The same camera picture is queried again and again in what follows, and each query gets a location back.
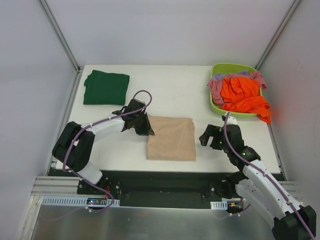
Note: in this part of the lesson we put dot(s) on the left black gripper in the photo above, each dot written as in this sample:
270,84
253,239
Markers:
141,124

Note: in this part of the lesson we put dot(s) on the green plastic basket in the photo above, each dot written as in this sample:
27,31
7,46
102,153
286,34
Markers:
228,68

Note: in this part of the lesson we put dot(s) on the white cable duct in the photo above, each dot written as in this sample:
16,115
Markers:
71,201
219,205

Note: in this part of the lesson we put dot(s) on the orange t shirt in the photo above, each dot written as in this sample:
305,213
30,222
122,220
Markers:
242,95

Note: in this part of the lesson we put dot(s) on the pink t shirt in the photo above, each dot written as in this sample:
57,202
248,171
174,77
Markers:
216,85

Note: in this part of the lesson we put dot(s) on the folded green t shirt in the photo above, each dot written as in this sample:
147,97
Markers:
102,88

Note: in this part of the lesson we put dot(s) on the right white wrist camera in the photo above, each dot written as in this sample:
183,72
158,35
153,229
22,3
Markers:
228,119

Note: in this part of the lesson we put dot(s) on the aluminium frame post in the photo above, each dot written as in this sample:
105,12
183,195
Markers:
59,34
295,4

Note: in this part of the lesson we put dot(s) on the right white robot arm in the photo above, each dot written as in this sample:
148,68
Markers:
287,217

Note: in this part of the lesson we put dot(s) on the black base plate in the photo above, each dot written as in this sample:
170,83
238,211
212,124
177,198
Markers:
178,190

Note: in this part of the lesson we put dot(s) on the front aluminium rail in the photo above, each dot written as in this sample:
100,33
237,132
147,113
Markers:
68,186

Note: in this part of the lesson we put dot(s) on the right white cable duct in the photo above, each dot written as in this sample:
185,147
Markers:
219,205

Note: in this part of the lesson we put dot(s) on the lilac t shirt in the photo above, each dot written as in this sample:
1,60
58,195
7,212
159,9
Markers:
220,76

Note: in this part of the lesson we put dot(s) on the left aluminium frame post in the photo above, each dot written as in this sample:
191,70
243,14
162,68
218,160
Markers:
59,34

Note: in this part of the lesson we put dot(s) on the left white cable duct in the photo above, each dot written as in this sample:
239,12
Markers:
71,201

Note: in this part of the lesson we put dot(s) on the beige t shirt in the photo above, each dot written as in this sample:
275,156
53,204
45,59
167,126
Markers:
173,139

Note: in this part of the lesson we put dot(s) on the right aluminium frame post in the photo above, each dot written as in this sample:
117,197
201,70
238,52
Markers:
295,4

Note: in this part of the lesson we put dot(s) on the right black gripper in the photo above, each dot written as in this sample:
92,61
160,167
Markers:
215,139

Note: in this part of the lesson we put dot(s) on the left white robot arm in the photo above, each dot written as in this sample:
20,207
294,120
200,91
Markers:
74,146

